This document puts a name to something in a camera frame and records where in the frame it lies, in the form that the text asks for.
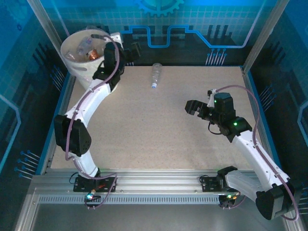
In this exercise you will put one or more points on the gold red label bottle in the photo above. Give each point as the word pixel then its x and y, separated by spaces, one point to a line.
pixel 93 55

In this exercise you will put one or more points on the slim clear bottle blue cap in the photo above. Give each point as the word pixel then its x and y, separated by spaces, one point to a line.
pixel 156 72

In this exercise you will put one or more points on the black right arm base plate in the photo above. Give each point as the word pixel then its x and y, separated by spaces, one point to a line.
pixel 208 184

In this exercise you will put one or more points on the cream plastic bin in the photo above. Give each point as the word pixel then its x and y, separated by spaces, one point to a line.
pixel 96 65

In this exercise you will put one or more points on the small LED board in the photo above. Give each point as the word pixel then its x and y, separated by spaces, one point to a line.
pixel 231 196
pixel 91 196

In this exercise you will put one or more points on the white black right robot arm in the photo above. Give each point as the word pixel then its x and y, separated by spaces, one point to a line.
pixel 255 156

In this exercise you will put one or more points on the aluminium mounting rail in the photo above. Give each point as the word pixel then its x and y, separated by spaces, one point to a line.
pixel 156 180

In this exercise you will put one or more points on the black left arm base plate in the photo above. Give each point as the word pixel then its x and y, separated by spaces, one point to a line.
pixel 106 184

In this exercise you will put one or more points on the aluminium frame post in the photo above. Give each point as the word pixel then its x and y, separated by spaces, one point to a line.
pixel 45 16
pixel 264 31

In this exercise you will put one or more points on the clear bottle pale blue cap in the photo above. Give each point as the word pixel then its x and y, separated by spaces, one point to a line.
pixel 84 45

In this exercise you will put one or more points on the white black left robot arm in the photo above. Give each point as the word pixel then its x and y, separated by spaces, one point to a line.
pixel 91 98

